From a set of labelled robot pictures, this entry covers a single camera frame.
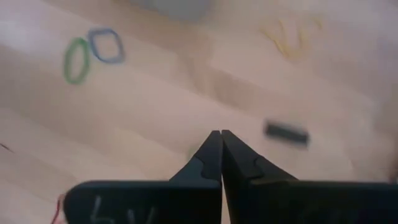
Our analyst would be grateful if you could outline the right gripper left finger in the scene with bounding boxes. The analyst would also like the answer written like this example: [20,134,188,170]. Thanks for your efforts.
[63,129,223,224]

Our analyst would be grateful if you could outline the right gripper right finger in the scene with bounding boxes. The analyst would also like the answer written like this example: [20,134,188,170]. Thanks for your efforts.
[221,129,398,224]

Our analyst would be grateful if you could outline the black rubber band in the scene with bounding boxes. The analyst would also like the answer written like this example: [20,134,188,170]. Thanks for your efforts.
[263,118,311,148]

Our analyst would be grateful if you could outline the red rubber band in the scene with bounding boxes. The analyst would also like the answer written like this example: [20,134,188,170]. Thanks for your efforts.
[50,193,67,224]

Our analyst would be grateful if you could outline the yellow rubber band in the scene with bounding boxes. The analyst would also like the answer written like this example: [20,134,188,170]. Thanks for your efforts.
[260,16,325,61]

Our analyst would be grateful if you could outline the green rubber band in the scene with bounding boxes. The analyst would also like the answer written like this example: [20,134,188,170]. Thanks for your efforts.
[63,37,92,86]

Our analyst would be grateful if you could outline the blue rubber band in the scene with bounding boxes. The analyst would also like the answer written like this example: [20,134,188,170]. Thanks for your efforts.
[86,27,126,65]

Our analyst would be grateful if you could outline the white plastic bin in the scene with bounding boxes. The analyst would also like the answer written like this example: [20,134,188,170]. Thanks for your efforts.
[129,0,216,22]

